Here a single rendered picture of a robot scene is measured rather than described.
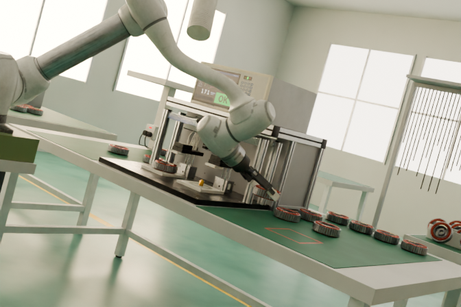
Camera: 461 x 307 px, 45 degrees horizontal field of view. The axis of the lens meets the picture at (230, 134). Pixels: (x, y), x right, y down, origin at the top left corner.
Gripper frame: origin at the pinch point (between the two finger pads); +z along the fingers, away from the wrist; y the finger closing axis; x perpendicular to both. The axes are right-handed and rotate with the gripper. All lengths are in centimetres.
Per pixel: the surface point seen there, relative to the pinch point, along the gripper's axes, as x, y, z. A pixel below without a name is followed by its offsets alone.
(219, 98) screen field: 24, -48, -20
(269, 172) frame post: 10.5, -17.4, 6.4
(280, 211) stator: -0.4, -3.1, 13.7
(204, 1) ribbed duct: 92, -164, -23
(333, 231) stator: 5.6, 15.9, 25.5
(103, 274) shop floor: -78, -126, 37
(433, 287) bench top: 9, 56, 40
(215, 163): -1.5, -30.3, -9.0
